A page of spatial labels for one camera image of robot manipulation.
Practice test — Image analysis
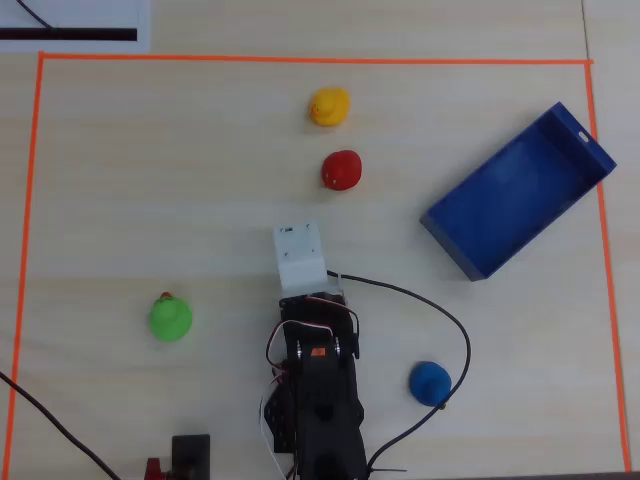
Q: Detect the blue plastic box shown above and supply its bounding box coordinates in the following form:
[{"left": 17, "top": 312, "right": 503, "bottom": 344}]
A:
[{"left": 418, "top": 101, "right": 618, "bottom": 283}]

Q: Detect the blue rubber duck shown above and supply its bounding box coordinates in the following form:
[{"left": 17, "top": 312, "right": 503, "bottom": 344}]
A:
[{"left": 408, "top": 360, "right": 453, "bottom": 407}]

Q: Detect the black table cable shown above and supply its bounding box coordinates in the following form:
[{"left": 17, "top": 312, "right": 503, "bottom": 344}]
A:
[{"left": 0, "top": 371, "right": 122, "bottom": 480}]

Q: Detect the green rubber duck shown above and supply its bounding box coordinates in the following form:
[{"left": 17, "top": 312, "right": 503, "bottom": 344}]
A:
[{"left": 148, "top": 291, "right": 194, "bottom": 344}]

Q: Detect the white paper with black bar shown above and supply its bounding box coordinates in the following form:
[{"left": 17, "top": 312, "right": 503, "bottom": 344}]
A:
[{"left": 0, "top": 0, "right": 151, "bottom": 54}]

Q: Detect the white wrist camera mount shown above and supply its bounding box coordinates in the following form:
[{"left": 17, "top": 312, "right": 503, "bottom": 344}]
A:
[{"left": 272, "top": 220, "right": 329, "bottom": 292}]

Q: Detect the black camera stand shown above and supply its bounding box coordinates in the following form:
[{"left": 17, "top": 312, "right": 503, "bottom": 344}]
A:
[{"left": 171, "top": 433, "right": 212, "bottom": 480}]

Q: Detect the orange tape strip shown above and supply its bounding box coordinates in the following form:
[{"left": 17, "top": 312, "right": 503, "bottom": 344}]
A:
[
  {"left": 3, "top": 52, "right": 46, "bottom": 480},
  {"left": 38, "top": 51, "right": 594, "bottom": 67},
  {"left": 583, "top": 61, "right": 633, "bottom": 474}
]

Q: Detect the black camera cable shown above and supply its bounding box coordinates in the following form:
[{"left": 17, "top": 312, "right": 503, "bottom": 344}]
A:
[{"left": 327, "top": 271, "right": 473, "bottom": 471}]

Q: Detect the red rubber duck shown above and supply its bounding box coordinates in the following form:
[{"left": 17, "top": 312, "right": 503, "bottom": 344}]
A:
[{"left": 321, "top": 148, "right": 363, "bottom": 192}]

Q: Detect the yellow rubber duck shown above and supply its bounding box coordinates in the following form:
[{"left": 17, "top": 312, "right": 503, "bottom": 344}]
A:
[{"left": 308, "top": 87, "right": 351, "bottom": 127}]

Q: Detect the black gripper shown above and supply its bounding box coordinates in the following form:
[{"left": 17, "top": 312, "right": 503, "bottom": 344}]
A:
[{"left": 278, "top": 292, "right": 362, "bottom": 362}]

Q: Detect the thin black cable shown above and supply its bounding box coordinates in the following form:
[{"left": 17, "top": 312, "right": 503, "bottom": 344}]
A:
[{"left": 16, "top": 0, "right": 57, "bottom": 30}]

